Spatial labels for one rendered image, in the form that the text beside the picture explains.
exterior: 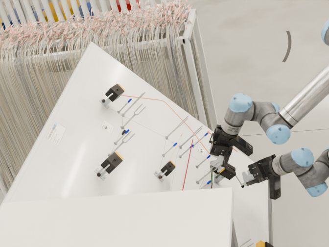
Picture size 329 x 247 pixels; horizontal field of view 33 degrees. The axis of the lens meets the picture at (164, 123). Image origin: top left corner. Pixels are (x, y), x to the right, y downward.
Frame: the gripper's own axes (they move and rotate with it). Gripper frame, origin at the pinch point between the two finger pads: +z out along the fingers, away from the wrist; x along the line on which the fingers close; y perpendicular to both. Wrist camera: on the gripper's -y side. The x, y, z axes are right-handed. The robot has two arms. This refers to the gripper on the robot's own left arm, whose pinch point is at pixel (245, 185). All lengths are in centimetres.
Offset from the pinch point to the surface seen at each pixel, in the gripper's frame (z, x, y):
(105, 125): 4, 50, 42
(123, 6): 176, -133, 165
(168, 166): -6.9, 39.7, 18.8
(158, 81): 42, -16, 62
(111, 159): -13, 66, 28
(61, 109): 3, 66, 52
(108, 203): -66, 106, 14
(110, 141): 2, 53, 35
